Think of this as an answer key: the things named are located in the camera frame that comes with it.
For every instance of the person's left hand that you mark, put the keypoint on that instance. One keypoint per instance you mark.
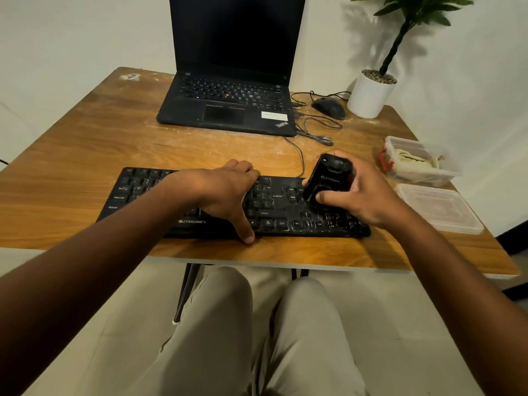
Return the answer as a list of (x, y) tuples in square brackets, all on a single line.
[(216, 189)]

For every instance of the person's right hand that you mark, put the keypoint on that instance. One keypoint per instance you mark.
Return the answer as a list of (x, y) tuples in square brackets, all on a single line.
[(371, 197)]

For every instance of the person's left thumb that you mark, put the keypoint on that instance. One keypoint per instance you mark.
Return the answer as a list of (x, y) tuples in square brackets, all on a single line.
[(244, 224)]

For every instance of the person's left middle finger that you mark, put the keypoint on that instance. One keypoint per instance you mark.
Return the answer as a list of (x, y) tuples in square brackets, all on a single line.
[(244, 165)]

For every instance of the person's right thumb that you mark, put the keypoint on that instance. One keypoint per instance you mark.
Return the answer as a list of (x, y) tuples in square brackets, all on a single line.
[(334, 197)]

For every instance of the black handheld device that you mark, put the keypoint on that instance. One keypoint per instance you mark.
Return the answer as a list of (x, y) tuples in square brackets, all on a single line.
[(328, 177)]

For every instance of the black computer keyboard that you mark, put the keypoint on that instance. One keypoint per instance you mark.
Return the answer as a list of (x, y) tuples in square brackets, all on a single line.
[(284, 214)]

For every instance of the person's right forearm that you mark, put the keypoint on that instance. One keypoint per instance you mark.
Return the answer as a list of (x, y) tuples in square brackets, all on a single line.
[(462, 292)]

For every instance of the person's left forearm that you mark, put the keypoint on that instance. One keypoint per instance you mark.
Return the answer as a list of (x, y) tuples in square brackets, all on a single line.
[(82, 276)]

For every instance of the red clip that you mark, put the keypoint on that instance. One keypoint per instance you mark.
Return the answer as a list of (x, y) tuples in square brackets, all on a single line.
[(384, 162)]

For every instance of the pale yellow cloth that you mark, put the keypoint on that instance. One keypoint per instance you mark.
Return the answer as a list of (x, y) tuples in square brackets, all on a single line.
[(412, 162)]

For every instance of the black metal table leg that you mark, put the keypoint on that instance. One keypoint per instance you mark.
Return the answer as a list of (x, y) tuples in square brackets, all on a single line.
[(186, 290)]

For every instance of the black computer mouse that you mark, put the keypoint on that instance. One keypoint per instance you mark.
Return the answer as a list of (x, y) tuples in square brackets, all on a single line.
[(328, 107)]

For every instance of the white plant pot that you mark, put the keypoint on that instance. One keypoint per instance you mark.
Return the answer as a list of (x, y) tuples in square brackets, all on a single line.
[(369, 98)]

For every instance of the clear plastic container lid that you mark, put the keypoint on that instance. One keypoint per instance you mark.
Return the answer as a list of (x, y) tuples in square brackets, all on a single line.
[(439, 208)]

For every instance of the black laptop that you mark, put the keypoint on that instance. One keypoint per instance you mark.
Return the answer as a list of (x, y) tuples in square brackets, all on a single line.
[(231, 57)]

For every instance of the beige trousers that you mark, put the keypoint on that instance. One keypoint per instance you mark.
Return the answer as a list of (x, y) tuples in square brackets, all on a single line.
[(214, 338)]

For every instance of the clear plastic container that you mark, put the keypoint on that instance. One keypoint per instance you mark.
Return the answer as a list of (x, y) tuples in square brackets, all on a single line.
[(447, 167)]

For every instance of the green artificial plant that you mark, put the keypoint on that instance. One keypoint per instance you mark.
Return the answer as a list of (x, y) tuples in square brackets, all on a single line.
[(416, 12)]

